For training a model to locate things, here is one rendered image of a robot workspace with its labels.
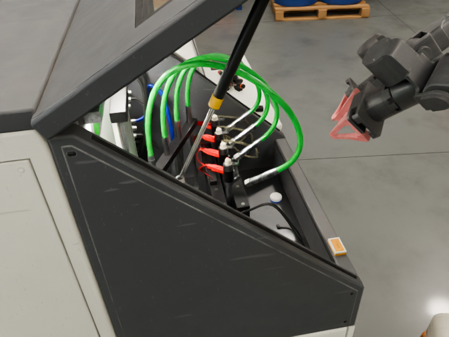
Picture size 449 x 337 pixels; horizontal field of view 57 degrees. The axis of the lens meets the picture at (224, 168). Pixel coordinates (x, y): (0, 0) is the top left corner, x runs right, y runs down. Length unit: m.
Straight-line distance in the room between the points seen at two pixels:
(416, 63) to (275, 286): 0.53
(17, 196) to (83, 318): 0.34
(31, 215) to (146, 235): 0.19
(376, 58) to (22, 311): 0.80
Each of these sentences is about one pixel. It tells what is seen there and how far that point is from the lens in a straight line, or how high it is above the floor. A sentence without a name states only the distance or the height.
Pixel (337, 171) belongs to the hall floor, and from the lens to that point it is 2.95.
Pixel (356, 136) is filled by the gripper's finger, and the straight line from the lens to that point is 0.84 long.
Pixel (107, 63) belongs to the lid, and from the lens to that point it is 0.58.
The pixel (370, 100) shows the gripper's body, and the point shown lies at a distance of 0.81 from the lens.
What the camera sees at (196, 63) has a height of 1.42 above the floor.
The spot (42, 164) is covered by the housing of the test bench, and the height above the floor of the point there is 1.41.
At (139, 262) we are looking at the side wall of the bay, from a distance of 0.83.
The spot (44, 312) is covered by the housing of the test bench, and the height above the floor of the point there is 1.05.
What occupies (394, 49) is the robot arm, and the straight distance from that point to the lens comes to 0.73.
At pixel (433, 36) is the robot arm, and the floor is 1.42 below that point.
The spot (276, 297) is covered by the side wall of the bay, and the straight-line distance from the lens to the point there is 0.98.
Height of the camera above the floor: 1.77
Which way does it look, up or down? 37 degrees down
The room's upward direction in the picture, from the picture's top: 3 degrees counter-clockwise
